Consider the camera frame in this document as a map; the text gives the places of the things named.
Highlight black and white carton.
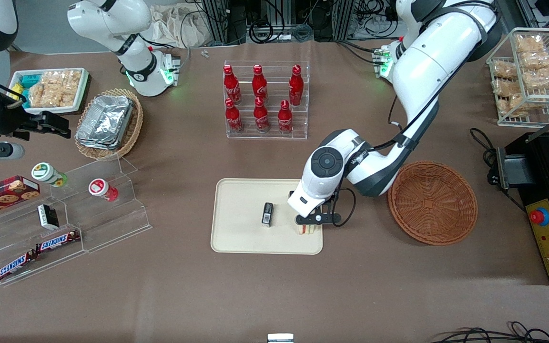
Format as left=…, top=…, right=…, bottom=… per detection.
left=37, top=204, right=60, bottom=231

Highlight clear acrylic bottle rack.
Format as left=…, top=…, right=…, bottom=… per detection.
left=224, top=60, right=311, bottom=140

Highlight rice cracker snack pack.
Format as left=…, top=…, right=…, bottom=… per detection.
left=28, top=70, right=82, bottom=108

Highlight red cola bottle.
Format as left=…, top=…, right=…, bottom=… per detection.
left=289, top=64, right=305, bottom=106
left=252, top=64, right=269, bottom=103
left=224, top=98, right=244, bottom=134
left=254, top=97, right=270, bottom=132
left=223, top=64, right=242, bottom=105
left=277, top=100, right=294, bottom=134

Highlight beige cloth bag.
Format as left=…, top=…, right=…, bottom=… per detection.
left=148, top=4, right=208, bottom=48

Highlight black appliance power cable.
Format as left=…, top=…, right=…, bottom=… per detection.
left=470, top=128, right=500, bottom=185

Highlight bagged fried snack pack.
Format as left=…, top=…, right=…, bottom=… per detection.
left=491, top=61, right=518, bottom=81
left=514, top=34, right=547, bottom=53
left=520, top=50, right=549, bottom=70
left=522, top=67, right=549, bottom=90
left=508, top=94, right=542, bottom=117
left=494, top=79, right=525, bottom=98

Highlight aluminium frame post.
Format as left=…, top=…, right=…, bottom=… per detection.
left=202, top=0, right=230, bottom=46
left=334, top=0, right=354, bottom=41

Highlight black floor cable bundle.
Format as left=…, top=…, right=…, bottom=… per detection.
left=429, top=322, right=549, bottom=343

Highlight stacked aluminium foil trays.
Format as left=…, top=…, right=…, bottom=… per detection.
left=75, top=94, right=134, bottom=151

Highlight white rectangular plastic tray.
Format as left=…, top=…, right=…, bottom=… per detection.
left=7, top=68, right=90, bottom=115

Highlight red cookie box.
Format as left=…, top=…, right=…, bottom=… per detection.
left=0, top=175, right=41, bottom=221

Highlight round brown wicker basket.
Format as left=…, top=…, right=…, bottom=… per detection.
left=387, top=161, right=478, bottom=246

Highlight beige serving tray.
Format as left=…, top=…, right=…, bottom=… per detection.
left=210, top=178, right=324, bottom=255

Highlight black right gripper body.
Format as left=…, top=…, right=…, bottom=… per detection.
left=0, top=107, right=42, bottom=141

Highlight coiled black cable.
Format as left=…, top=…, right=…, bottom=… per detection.
left=248, top=21, right=275, bottom=44

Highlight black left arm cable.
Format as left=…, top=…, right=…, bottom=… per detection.
left=334, top=48, right=470, bottom=227

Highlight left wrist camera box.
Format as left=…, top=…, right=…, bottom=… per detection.
left=295, top=213, right=342, bottom=226

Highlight white wire basket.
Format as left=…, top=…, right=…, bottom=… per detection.
left=487, top=27, right=549, bottom=128

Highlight oval tan wicker basket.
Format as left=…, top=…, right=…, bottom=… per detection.
left=74, top=88, right=144, bottom=160

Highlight green lid drink bottle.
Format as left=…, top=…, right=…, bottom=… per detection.
left=31, top=162, right=69, bottom=188

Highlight red lid drink bottle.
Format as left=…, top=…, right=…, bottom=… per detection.
left=88, top=178, right=119, bottom=202

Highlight clear acrylic step shelf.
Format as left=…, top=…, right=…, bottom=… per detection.
left=0, top=191, right=87, bottom=288
left=51, top=155, right=153, bottom=254

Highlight Snickers chocolate bar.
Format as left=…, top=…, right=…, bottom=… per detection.
left=0, top=250, right=38, bottom=282
left=35, top=230, right=81, bottom=253

